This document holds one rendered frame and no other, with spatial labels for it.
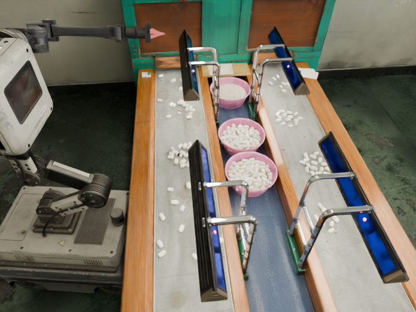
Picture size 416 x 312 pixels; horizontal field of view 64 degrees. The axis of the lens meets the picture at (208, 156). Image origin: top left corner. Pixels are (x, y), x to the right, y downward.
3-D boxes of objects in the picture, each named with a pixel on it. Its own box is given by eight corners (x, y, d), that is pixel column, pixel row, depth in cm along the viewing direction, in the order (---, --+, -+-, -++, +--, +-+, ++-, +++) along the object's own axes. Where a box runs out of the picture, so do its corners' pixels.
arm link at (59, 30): (43, 41, 181) (39, 20, 176) (48, 39, 186) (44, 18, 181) (122, 43, 180) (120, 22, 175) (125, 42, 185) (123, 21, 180)
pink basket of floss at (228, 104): (232, 117, 213) (233, 105, 206) (201, 100, 225) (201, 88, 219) (257, 99, 227) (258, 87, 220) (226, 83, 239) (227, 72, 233)
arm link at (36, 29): (27, 40, 181) (23, 20, 176) (54, 39, 187) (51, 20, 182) (31, 53, 146) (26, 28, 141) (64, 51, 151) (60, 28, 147)
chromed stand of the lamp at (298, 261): (296, 275, 142) (324, 216, 109) (284, 234, 155) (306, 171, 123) (340, 271, 143) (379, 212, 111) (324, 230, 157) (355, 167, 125)
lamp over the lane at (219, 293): (200, 303, 98) (200, 293, 93) (187, 151, 140) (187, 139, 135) (228, 300, 98) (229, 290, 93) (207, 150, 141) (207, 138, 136)
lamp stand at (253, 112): (252, 125, 208) (261, 61, 176) (246, 105, 222) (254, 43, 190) (281, 123, 210) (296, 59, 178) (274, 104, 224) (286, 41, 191)
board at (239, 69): (203, 77, 228) (203, 76, 228) (201, 65, 239) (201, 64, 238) (251, 75, 231) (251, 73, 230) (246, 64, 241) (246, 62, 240)
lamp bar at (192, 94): (183, 101, 164) (182, 89, 159) (178, 41, 207) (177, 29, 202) (199, 101, 165) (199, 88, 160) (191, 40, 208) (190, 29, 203)
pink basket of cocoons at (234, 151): (231, 168, 184) (233, 155, 177) (209, 137, 200) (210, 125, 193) (272, 152, 192) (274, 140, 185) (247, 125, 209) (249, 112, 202)
